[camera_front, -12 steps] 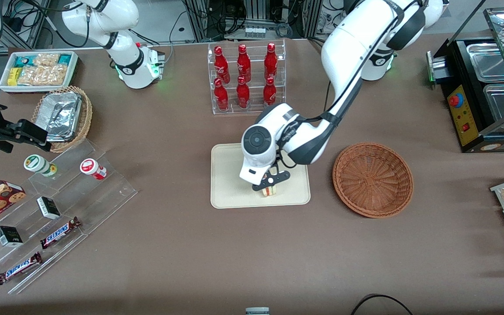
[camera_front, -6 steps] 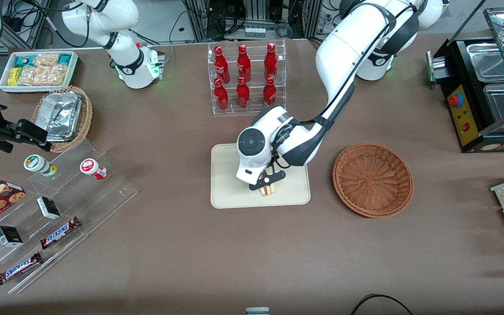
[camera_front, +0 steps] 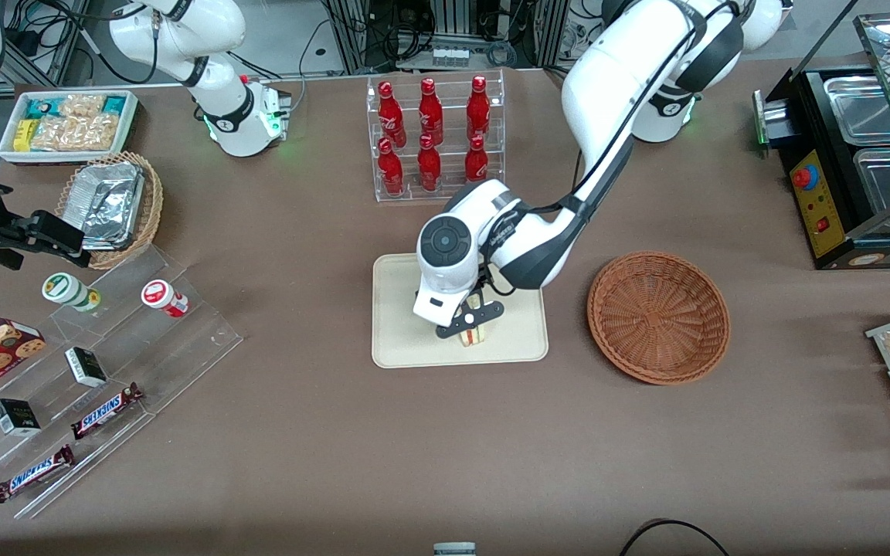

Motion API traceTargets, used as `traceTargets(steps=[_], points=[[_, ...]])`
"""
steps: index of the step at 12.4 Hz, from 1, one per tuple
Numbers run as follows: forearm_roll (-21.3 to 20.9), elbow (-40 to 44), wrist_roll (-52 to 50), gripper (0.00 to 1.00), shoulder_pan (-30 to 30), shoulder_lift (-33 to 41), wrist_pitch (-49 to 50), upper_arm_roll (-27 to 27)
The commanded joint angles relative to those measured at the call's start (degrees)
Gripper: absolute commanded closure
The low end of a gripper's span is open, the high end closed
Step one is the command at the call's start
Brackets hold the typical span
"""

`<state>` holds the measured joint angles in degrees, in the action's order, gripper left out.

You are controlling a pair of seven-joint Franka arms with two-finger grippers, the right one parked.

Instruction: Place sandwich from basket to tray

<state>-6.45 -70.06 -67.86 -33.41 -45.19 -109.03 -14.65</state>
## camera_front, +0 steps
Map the clear acrylic bottle rack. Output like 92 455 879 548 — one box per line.
366 69 507 204

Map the beige plastic tray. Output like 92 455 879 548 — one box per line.
372 252 550 370

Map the light wicker basket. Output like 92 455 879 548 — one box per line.
54 151 165 271

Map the aluminium foil container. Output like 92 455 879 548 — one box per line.
63 161 145 252

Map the green lid cup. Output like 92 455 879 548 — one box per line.
41 272 103 314

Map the small black box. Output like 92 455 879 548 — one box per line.
0 398 42 438
64 346 109 389

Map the snickers chocolate bar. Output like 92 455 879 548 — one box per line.
70 381 145 442
0 443 76 505

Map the triangular sandwich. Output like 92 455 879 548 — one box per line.
457 292 489 348

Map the large clear cracker bag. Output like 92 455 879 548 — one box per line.
30 113 120 153

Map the brown wicker basket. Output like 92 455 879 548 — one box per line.
586 250 732 386

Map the red lid cup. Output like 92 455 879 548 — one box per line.
141 279 190 320

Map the clear acrylic stepped display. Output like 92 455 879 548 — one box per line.
0 245 244 520

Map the black hot food warmer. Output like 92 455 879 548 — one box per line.
752 12 890 272

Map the red cola bottle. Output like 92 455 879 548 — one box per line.
466 75 491 142
416 134 443 193
418 77 445 147
464 134 490 185
377 137 405 196
377 80 408 148

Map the black cable loop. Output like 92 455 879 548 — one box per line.
618 518 732 556

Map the white plastic snack bin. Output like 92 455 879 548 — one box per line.
0 89 141 168

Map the small clear cracker bag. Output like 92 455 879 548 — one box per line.
58 93 107 119

